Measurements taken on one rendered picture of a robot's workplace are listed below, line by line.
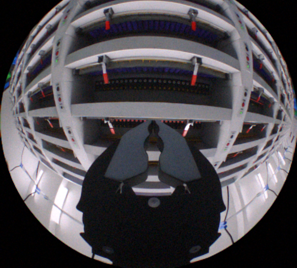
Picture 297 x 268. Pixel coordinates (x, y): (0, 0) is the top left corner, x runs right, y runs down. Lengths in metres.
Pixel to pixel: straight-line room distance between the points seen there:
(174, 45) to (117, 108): 0.24
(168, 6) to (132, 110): 0.37
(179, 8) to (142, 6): 0.11
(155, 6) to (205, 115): 0.40
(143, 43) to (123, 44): 0.05
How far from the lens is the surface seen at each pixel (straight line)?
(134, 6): 0.38
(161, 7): 0.38
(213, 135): 0.52
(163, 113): 0.30
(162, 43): 0.28
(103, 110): 0.33
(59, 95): 0.44
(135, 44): 0.28
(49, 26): 0.76
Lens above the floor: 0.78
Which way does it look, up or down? 29 degrees up
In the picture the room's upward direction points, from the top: 179 degrees counter-clockwise
